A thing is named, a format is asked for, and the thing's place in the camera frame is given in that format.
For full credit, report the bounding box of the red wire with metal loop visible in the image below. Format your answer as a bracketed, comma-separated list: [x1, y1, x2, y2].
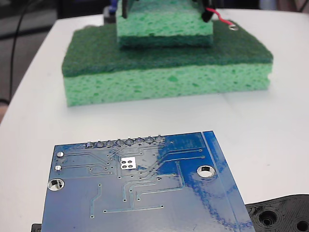
[205, 7, 239, 31]

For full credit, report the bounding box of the small green sponge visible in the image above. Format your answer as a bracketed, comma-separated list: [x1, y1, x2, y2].
[115, 0, 214, 49]

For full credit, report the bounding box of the large green scouring sponge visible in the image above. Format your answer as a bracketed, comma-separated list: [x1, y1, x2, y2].
[61, 20, 275, 107]

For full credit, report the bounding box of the grey metal block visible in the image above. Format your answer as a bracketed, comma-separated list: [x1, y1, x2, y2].
[103, 6, 117, 25]

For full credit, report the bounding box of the blue circuit board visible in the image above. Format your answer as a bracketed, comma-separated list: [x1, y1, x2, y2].
[41, 130, 256, 232]

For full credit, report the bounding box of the black upright post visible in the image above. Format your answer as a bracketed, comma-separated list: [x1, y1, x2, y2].
[121, 0, 129, 19]

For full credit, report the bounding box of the thin black cable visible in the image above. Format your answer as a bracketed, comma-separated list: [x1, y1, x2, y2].
[9, 0, 34, 102]

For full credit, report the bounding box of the black printed bracket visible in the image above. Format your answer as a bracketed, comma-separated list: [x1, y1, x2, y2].
[30, 193, 309, 232]

